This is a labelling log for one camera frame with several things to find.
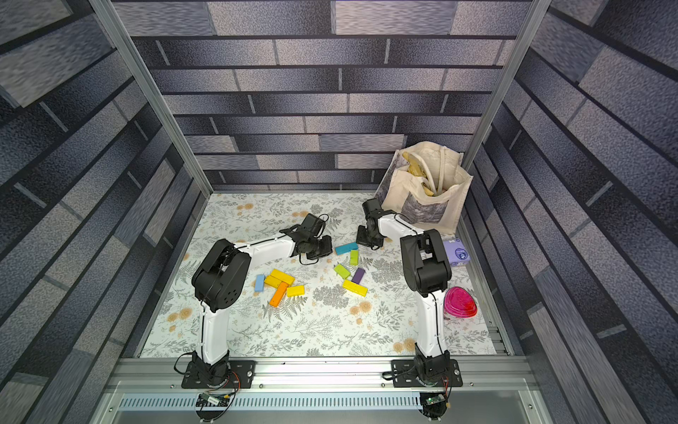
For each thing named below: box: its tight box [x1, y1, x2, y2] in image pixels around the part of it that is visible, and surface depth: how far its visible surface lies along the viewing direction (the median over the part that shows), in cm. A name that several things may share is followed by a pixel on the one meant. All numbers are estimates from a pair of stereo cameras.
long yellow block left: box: [264, 268, 296, 289], surface depth 94 cm
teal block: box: [334, 242, 360, 256], surface depth 103 cm
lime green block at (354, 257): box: [349, 249, 360, 266], surface depth 100 cm
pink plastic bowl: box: [443, 286, 478, 318], surface depth 79 cm
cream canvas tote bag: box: [376, 141, 474, 236], surface depth 96 cm
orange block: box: [270, 280, 289, 309], surface depth 91 cm
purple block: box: [351, 267, 366, 285], surface depth 95 cm
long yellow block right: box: [341, 279, 369, 297], surface depth 92 cm
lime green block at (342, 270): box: [333, 263, 351, 281], surface depth 97 cm
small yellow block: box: [286, 285, 305, 297], surface depth 92 cm
